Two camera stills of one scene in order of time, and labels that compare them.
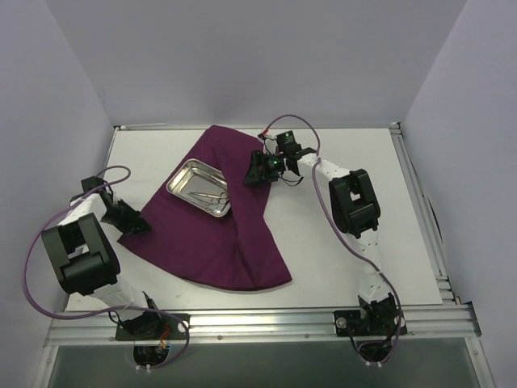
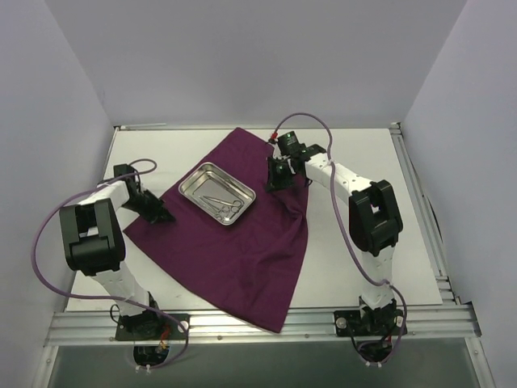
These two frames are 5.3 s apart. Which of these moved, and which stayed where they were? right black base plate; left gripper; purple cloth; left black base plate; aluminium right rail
Moved: purple cloth; left gripper
Stayed: aluminium right rail; left black base plate; right black base plate
